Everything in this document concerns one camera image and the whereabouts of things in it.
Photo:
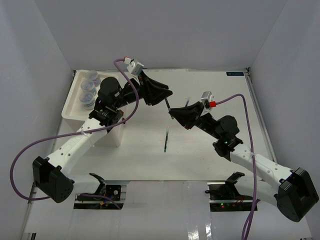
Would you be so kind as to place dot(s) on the white three-drawer storage box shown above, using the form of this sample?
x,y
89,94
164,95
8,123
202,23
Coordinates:
x,y
75,114

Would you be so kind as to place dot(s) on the dark green pen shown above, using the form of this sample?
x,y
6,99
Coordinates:
x,y
166,139

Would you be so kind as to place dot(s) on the clear jar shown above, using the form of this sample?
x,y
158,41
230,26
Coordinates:
x,y
88,86
87,100
92,75

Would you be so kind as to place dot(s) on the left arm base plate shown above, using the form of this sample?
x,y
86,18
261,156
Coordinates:
x,y
111,197

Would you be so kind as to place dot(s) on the black pen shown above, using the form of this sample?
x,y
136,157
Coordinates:
x,y
167,104

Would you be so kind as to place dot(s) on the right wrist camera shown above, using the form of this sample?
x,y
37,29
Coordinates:
x,y
207,99

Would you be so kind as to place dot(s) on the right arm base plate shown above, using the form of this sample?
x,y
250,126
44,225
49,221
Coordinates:
x,y
223,199

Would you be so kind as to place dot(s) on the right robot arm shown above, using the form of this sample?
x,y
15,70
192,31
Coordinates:
x,y
291,191

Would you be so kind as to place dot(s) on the blue table label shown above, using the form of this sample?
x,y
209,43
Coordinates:
x,y
234,73

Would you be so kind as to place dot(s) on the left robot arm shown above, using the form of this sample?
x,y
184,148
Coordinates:
x,y
52,174

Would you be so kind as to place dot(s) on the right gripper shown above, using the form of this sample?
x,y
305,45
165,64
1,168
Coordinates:
x,y
187,116

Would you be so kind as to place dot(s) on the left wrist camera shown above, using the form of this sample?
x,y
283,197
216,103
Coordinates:
x,y
134,67

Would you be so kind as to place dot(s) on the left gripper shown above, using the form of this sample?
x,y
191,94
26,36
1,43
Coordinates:
x,y
152,91

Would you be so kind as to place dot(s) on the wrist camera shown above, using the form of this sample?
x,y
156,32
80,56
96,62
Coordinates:
x,y
207,99
134,67

